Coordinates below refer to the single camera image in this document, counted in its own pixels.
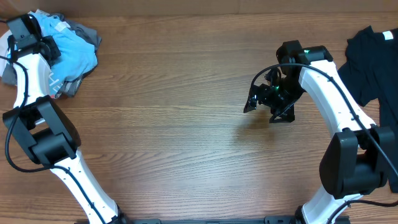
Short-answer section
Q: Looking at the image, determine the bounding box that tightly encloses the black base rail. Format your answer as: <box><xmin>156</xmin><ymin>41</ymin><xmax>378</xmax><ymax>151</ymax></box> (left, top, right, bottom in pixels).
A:
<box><xmin>74</xmin><ymin>215</ymin><xmax>351</xmax><ymax>224</ymax></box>

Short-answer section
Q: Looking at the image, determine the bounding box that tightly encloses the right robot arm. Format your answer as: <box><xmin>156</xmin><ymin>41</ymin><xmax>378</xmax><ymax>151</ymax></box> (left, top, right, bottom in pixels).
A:
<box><xmin>244</xmin><ymin>59</ymin><xmax>397</xmax><ymax>224</ymax></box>

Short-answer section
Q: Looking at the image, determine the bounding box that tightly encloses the folded grey garment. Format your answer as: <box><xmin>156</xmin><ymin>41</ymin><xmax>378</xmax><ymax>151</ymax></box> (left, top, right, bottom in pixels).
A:
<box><xmin>1</xmin><ymin>12</ymin><xmax>102</xmax><ymax>98</ymax></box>

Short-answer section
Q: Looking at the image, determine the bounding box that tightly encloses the black t-shirt on right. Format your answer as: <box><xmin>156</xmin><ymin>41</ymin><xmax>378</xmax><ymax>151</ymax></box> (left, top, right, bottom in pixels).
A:
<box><xmin>337</xmin><ymin>26</ymin><xmax>398</xmax><ymax>193</ymax></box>

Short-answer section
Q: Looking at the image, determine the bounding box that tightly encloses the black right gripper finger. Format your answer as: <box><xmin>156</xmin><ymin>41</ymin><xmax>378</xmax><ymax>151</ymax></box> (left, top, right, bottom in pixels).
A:
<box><xmin>243</xmin><ymin>93</ymin><xmax>258</xmax><ymax>113</ymax></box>
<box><xmin>269</xmin><ymin>105</ymin><xmax>295</xmax><ymax>123</ymax></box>

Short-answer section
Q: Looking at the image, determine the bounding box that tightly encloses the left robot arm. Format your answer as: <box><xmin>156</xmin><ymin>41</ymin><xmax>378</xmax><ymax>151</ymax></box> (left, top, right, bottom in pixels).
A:
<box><xmin>2</xmin><ymin>36</ymin><xmax>130</xmax><ymax>223</ymax></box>

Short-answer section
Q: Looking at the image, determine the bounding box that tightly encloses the light blue t-shirt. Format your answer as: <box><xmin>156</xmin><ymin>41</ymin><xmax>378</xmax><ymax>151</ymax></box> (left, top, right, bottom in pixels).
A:
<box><xmin>6</xmin><ymin>11</ymin><xmax>99</xmax><ymax>97</ymax></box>

